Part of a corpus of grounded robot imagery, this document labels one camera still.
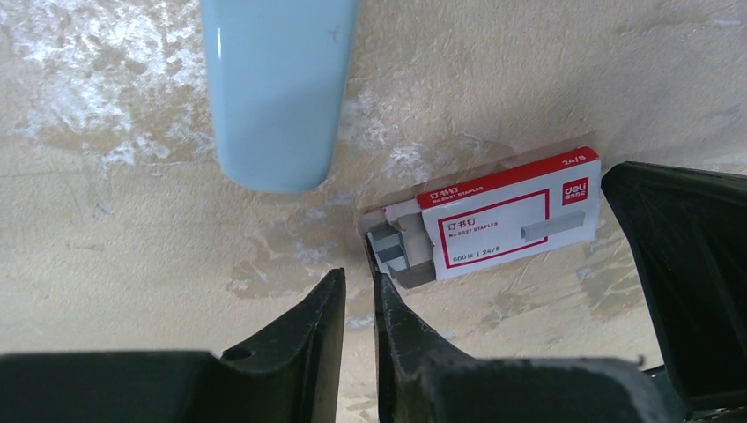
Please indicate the red white staple box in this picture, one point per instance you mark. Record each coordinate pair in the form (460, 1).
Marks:
(494, 219)

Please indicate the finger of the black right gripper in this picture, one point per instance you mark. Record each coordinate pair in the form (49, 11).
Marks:
(687, 232)

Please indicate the grey staple strip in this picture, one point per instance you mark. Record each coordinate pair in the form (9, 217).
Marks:
(389, 253)

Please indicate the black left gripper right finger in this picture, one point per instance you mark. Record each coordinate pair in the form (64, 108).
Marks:
(422, 377)

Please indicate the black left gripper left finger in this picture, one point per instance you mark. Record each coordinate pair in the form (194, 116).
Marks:
(287, 372)

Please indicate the light blue stapler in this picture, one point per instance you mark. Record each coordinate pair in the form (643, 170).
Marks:
(277, 73)

